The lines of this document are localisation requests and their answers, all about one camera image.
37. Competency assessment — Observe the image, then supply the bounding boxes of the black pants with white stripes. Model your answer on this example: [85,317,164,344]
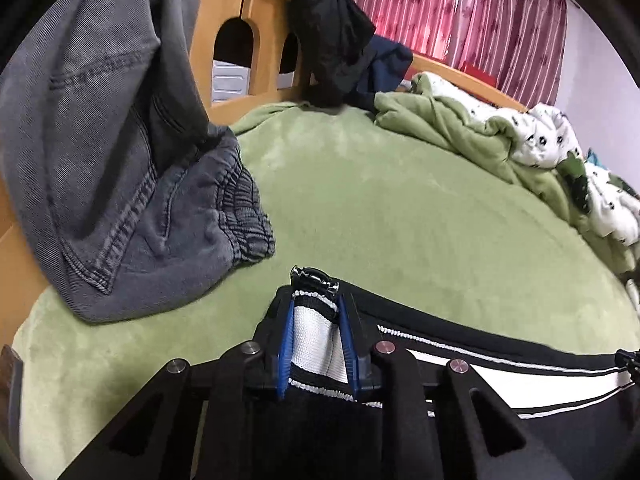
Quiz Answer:
[254,265,640,480]

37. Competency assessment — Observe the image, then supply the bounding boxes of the green and white floral quilt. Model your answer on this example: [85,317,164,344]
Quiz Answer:
[372,71,640,313]

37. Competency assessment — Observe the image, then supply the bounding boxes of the red box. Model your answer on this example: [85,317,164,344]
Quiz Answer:
[460,59,497,87]

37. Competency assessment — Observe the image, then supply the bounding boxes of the navy garment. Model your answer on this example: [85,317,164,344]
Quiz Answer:
[356,35,415,111]

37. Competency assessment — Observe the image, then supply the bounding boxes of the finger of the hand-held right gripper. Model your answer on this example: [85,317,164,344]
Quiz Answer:
[616,347,640,387]

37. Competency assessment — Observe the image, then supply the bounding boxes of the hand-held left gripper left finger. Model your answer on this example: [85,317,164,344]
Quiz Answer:
[56,286,301,480]

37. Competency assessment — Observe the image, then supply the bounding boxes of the white storage box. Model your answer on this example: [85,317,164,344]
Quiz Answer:
[211,59,251,105]

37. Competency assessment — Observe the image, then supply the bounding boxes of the black garment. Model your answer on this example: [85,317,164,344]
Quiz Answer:
[282,0,377,109]

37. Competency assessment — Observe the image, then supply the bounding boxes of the red patterned curtain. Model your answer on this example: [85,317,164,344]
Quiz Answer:
[327,0,571,109]

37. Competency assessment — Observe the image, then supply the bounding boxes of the grey jeans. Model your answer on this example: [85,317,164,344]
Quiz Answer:
[0,0,277,324]

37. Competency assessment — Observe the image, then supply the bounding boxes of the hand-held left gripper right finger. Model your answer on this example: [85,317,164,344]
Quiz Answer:
[338,291,577,480]

